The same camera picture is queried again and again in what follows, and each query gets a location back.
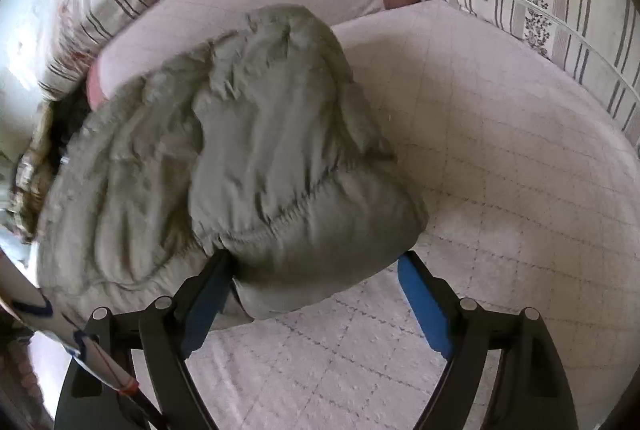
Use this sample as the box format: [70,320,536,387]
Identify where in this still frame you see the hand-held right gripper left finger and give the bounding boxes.
[54,250,236,430]

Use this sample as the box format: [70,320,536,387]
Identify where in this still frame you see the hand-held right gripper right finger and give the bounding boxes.
[397,251,581,430]

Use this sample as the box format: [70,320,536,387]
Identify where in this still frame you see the olive green quilted jacket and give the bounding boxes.
[35,4,430,322]

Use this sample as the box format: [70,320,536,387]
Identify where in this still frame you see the pink quilted bed cover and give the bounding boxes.
[30,0,640,430]

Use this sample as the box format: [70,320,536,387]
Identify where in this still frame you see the camouflage patterned cloth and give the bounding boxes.
[10,100,56,241]

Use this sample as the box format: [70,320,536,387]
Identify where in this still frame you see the black cloth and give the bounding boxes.
[47,90,96,156]

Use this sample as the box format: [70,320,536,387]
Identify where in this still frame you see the white cable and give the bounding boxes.
[456,0,640,91]

